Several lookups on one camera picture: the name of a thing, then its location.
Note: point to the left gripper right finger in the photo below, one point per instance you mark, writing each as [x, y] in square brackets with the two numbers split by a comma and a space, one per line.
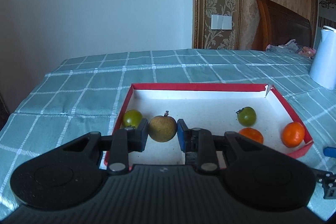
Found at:
[201, 141]

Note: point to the framed wall picture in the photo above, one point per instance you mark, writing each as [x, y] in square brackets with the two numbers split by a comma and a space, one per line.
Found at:
[326, 13]

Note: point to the green checked bed sheet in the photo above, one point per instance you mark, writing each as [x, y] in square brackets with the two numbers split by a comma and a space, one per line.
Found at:
[86, 93]

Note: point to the white kettle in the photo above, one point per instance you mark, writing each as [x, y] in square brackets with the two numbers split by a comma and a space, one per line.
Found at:
[323, 67]

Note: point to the pink clothes pile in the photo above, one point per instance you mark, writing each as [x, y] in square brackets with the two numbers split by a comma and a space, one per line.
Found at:
[292, 47]

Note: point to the green tomato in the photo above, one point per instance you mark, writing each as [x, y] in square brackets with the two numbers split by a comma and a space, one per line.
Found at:
[246, 116]
[132, 118]

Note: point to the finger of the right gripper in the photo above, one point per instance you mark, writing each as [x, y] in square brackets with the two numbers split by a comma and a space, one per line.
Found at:
[329, 151]

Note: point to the red cardboard tray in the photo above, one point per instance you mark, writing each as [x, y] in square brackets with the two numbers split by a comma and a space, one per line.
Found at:
[214, 107]

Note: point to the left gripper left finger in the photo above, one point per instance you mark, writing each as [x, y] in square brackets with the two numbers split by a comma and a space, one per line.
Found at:
[123, 142]

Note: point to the white wall switch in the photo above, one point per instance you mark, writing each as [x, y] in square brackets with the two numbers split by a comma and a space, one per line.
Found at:
[221, 22]

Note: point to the orange mandarin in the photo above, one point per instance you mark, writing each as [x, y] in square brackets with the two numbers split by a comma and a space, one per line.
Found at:
[293, 134]
[252, 134]

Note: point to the dark sugarcane piece notched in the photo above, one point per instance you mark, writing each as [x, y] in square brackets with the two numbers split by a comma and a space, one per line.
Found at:
[191, 158]

